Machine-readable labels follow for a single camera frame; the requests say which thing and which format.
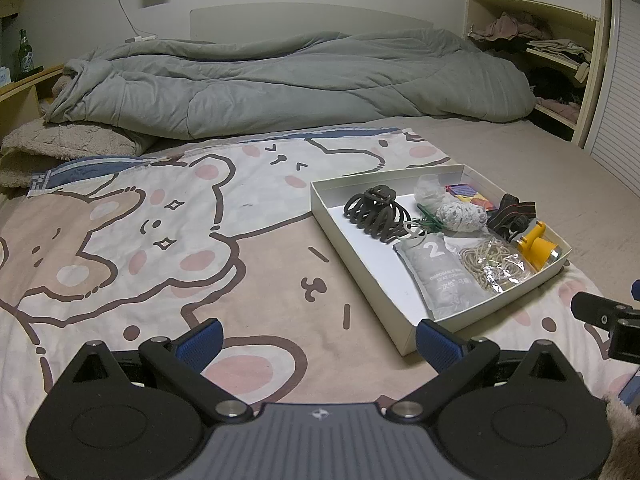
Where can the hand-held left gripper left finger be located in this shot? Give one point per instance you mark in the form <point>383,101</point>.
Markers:
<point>200,344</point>

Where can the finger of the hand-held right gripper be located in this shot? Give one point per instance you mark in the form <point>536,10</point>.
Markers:
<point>600,309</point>
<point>636,291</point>

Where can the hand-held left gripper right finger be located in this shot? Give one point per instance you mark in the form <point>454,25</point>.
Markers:
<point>439,346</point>

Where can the grey packet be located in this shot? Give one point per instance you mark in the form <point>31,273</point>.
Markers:
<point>442,275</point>

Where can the clear bag of rubber bands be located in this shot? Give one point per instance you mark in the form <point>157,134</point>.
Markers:
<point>495,265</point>

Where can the white cardboard box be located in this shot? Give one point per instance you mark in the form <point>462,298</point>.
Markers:
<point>365,265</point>

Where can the colourful card box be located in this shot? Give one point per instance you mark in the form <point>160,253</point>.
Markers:
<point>467,192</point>

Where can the person's right forearm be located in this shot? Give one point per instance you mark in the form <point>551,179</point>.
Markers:
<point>625,440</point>

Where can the printed bear blanket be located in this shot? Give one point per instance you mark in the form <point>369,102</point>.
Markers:
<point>150,240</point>

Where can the white louvre door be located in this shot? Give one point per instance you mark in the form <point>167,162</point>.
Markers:
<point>617,100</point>

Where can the dark clothes pile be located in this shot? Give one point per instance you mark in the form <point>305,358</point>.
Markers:
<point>555,87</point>

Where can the beige fuzzy pillow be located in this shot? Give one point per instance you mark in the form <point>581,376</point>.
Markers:
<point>65,142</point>

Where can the folded beige clothes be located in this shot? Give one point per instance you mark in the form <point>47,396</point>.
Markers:
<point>560,50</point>

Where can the grey comforter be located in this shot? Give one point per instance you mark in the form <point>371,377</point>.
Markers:
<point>280,85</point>

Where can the brown plush toy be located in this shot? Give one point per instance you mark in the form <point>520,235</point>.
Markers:
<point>62,87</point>

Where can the wooden bedside shelf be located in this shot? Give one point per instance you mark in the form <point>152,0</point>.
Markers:
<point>25,95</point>

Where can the tissue box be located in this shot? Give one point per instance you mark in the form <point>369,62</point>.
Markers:
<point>4,77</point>

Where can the green glass bottle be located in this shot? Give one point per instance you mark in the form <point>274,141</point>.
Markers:
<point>25,55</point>

